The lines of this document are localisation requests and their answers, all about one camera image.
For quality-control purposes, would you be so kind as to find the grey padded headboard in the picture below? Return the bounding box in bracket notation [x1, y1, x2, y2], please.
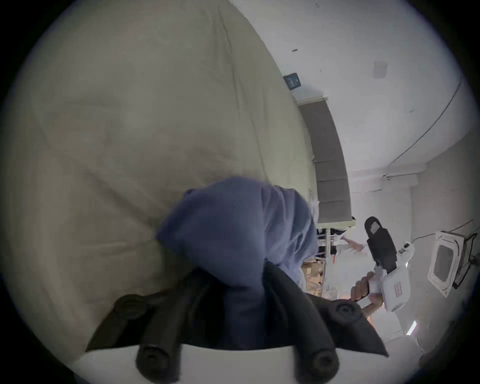
[297, 97, 355, 229]

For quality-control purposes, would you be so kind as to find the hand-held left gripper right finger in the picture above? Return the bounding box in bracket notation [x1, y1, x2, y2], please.
[260, 260, 389, 383]

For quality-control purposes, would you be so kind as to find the person's right hand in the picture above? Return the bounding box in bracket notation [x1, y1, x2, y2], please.
[350, 271, 387, 320]

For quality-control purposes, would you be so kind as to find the white shelf with cartons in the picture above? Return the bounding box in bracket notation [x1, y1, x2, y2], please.
[301, 224, 340, 298]

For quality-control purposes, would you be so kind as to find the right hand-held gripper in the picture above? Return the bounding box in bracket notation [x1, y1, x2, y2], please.
[364, 216, 414, 314]

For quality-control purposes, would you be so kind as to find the bed with beige sheet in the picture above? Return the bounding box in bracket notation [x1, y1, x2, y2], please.
[0, 0, 320, 373]

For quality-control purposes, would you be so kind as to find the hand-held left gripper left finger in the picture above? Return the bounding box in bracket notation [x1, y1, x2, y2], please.
[85, 267, 227, 384]

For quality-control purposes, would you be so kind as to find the blue garment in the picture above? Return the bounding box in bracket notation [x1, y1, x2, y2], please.
[155, 176, 320, 351]

